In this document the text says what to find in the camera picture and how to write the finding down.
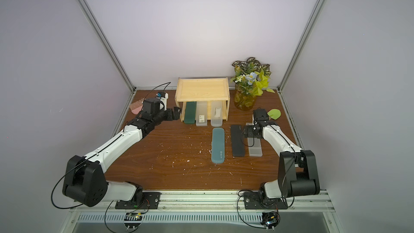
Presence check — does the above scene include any translucent labelled pencil case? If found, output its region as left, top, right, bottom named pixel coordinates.
left=195, top=101, right=208, bottom=126

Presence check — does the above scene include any tall translucent white pencil case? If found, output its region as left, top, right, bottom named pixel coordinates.
left=245, top=122, right=263, bottom=157

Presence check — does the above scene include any black pencil case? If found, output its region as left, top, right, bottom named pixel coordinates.
left=230, top=125, right=245, bottom=157

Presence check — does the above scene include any rounded translucent pencil case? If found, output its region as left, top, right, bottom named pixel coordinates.
left=211, top=101, right=223, bottom=127

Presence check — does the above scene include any teal pencil case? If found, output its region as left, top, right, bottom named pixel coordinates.
left=211, top=127, right=225, bottom=164

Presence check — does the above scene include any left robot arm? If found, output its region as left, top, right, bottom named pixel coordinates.
left=62, top=96, right=182, bottom=207

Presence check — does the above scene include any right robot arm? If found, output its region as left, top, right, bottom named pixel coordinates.
left=242, top=109, right=320, bottom=202

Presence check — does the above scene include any dark green pencil case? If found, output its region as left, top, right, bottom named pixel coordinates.
left=184, top=101, right=197, bottom=124

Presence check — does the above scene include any wooden two-tier shelf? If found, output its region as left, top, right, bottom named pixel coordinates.
left=175, top=77, right=230, bottom=121

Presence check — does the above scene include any pink hand brush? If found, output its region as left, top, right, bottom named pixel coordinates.
left=129, top=99, right=143, bottom=115

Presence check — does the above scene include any amber vase with plants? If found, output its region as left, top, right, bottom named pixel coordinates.
left=230, top=57, right=275, bottom=111

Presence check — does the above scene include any right connector board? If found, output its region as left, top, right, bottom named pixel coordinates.
left=260, top=211, right=280, bottom=231

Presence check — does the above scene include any connector board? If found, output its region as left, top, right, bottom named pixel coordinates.
left=124, top=212, right=143, bottom=233
left=260, top=211, right=280, bottom=231

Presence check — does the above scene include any left connector board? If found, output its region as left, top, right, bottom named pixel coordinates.
left=124, top=212, right=143, bottom=233

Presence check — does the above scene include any green spatula wooden handle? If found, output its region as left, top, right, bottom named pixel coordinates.
left=267, top=109, right=281, bottom=120

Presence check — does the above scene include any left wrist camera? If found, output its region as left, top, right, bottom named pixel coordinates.
left=156, top=91, right=168, bottom=111

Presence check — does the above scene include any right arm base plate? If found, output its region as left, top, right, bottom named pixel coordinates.
left=241, top=192, right=288, bottom=210

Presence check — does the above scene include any aluminium front rail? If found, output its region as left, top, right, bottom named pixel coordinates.
left=69, top=190, right=335, bottom=213

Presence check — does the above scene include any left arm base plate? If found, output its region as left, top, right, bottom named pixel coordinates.
left=115, top=192, right=161, bottom=210

